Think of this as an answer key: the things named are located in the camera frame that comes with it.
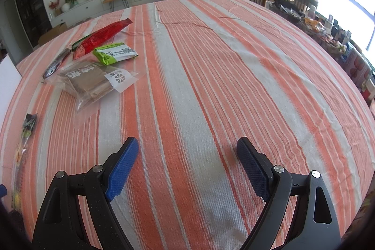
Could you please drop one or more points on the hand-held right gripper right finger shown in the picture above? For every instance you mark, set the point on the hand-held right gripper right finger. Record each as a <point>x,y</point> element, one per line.
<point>255,171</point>

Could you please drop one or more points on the red flowers in vase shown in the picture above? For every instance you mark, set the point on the red flowers in vase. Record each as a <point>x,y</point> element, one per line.
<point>54,4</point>

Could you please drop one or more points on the cardboard box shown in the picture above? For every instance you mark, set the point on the cardboard box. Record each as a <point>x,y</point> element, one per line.
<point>54,31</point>

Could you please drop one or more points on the dark basket of packets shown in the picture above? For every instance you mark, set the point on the dark basket of packets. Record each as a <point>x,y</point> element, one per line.
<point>287,8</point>

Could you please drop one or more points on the long yellow-green snack packet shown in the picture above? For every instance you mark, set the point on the long yellow-green snack packet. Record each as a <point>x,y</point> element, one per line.
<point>22,156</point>

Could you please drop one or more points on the green snack packet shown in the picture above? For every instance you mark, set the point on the green snack packet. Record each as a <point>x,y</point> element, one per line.
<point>115,53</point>

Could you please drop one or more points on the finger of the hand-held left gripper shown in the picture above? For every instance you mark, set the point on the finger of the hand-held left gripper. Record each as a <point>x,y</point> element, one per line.
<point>2,190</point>

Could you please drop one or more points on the white storage box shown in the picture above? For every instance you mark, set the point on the white storage box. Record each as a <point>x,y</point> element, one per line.
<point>8,86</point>

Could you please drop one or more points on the clear bag of brown biscuits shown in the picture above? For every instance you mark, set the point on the clear bag of brown biscuits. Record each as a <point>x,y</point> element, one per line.
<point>88,80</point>

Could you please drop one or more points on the group of cans and jars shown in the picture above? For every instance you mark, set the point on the group of cans and jars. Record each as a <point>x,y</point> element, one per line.
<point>357,68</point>

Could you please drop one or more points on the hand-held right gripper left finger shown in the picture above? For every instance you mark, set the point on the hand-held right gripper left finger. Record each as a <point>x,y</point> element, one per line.
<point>123,171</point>

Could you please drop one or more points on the dark bookshelf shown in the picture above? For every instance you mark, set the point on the dark bookshelf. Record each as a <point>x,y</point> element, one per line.
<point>32,9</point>

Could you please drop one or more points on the long red snack packet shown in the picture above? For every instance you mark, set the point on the long red snack packet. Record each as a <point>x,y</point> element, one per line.
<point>102,34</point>

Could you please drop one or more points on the orange striped tablecloth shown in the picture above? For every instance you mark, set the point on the orange striped tablecloth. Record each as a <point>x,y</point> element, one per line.
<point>205,77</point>

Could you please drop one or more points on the dark snack stick packet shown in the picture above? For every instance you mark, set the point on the dark snack stick packet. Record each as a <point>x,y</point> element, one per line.
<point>57,62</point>

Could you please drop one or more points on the wicker basket of snacks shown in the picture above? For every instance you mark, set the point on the wicker basket of snacks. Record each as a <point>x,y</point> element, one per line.
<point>315,24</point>

